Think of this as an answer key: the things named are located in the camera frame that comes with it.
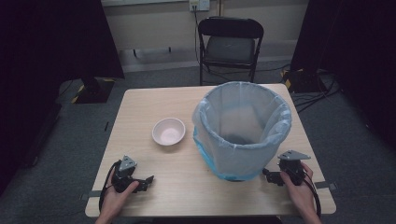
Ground black floor cables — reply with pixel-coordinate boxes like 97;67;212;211
291;73;343;115

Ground trash can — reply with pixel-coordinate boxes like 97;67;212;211
197;81;290;183

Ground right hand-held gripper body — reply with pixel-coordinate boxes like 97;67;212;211
277;149;312;187

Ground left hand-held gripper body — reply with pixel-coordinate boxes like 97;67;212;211
110;154;148;194

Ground person's right hand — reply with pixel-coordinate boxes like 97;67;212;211
279;161;316;217

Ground black stand base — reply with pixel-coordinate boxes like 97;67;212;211
283;68;329;94
74;77;116;105

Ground dark curtain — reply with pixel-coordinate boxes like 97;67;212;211
0;0;126;195
290;0;396;150

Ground trash bin with blue bag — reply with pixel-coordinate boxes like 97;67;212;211
191;80;293;182

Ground pale pink bowl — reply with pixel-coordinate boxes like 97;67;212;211
151;117;187;147

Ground left hand-held gripper cable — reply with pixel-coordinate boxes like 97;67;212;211
98;160;121;213

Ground person's left hand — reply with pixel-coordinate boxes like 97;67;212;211
98;179;140;218

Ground grey table strap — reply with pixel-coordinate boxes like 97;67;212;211
79;189;104;202
313;181;338;191

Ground black wall cable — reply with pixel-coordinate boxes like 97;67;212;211
192;5;204;64

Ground right hand-held gripper cable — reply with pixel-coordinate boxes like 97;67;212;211
302;172;322;218

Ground hand-held gripper cable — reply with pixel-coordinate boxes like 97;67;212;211
98;160;121;213
302;172;322;218

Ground white wall socket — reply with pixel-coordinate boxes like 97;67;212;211
189;0;211;12

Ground black folding chair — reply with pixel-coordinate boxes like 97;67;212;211
197;16;265;87

